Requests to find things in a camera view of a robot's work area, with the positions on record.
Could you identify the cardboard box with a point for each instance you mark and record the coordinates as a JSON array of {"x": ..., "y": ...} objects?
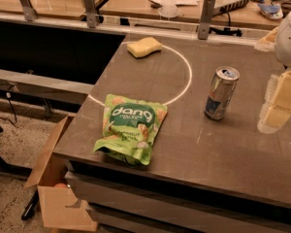
[{"x": 60, "y": 207}]

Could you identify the metal bracket left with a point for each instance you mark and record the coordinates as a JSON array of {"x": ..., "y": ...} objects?
[{"x": 28, "y": 10}]

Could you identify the yellow sponge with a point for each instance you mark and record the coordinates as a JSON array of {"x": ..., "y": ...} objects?
[{"x": 144, "y": 47}]

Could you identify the grey power strip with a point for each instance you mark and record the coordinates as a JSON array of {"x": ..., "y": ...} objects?
[{"x": 222, "y": 6}]

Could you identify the metal bracket right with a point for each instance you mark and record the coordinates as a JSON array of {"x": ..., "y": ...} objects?
[{"x": 205, "y": 19}]

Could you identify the metal bracket middle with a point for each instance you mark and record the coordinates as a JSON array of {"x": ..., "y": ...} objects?
[{"x": 91, "y": 13}]

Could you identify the orange ball in box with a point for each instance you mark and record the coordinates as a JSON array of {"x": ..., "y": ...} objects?
[{"x": 61, "y": 185}]

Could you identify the green dang chips bag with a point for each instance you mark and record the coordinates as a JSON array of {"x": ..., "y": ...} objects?
[{"x": 129, "y": 129}]

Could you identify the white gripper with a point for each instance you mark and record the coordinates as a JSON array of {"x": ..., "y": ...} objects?
[{"x": 290, "y": 39}]

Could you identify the silver blue redbull can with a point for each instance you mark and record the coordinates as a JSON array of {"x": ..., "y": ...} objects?
[{"x": 222, "y": 87}]

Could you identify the metal bracket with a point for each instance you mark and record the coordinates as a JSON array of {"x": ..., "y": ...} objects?
[
  {"x": 28, "y": 10},
  {"x": 91, "y": 13},
  {"x": 205, "y": 19}
]

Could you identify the blue white cloth item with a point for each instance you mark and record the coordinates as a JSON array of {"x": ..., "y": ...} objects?
[{"x": 271, "y": 11}]

